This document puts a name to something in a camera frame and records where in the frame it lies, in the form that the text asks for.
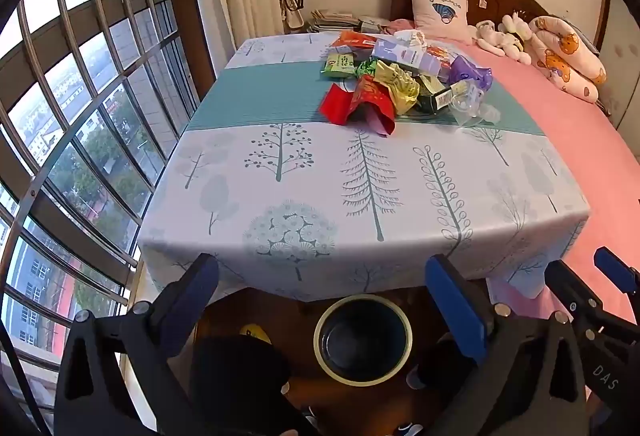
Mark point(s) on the yellow foil wrapper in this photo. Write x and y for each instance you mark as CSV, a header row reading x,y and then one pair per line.
x,y
395,86

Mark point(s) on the stack of books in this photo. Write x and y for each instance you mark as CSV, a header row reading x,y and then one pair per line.
x,y
332,20

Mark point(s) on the white plush rabbit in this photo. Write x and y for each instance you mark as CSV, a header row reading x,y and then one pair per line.
x,y
517,38

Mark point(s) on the red printed wrapper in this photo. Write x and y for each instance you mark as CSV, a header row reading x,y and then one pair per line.
x,y
371,101

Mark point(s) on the pink bed sheet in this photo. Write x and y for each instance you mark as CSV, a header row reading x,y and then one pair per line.
x,y
575,131

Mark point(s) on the bear print rolled quilt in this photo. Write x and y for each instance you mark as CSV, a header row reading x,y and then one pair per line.
x,y
562,58

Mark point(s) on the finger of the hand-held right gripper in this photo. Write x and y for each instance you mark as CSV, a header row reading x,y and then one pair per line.
x,y
567,288
614,266

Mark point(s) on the window with metal grille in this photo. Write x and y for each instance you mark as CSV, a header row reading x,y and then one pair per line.
x,y
75,126

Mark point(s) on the dark trash bin cream rim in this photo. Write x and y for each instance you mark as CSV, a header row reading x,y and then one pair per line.
x,y
360,348

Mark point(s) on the pink embroidered pillow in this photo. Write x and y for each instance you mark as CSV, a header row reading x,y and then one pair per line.
x,y
430,16

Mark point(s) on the green snack packet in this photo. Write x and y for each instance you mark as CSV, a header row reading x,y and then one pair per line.
x,y
340,65

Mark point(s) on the pink folded cloth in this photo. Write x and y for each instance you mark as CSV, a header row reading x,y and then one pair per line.
x,y
400,25

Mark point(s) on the pale wardrobe door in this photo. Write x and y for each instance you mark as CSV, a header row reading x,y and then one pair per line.
x,y
622,66

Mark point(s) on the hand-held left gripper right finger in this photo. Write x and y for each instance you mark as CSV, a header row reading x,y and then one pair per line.
x,y
457,306

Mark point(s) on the tree print tablecloth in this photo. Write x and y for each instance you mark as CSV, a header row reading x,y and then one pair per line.
x,y
300,196

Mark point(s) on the small yellow object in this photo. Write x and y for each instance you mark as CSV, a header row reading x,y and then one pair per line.
x,y
252,331

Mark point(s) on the small white box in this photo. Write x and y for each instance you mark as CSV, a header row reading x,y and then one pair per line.
x,y
372,22

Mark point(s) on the orange packet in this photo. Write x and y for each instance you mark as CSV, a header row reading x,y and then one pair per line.
x,y
350,38

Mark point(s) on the purple white carton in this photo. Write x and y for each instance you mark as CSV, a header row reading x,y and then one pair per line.
x,y
402,53

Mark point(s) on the purple plastic bag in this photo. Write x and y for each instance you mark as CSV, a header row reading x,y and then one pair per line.
x,y
467,71

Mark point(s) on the small black box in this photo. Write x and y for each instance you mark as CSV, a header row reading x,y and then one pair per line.
x,y
429,100

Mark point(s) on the green paper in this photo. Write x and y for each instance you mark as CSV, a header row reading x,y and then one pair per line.
x,y
367,66

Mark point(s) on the red orange box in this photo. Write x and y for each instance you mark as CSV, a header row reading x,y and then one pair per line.
x,y
439,53

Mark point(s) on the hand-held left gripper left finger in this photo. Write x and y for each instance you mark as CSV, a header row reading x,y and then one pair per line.
x,y
196,300

